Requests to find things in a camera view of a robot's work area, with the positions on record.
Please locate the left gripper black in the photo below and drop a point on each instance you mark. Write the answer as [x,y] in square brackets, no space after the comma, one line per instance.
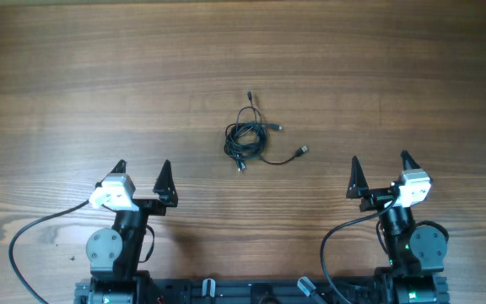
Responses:
[163,189]

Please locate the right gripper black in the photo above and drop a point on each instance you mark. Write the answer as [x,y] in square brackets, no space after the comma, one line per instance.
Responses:
[359,187]

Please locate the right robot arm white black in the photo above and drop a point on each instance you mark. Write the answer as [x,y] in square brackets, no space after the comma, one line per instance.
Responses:
[416,250]

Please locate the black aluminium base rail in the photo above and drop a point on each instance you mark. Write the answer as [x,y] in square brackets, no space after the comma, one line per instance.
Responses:
[370,289]

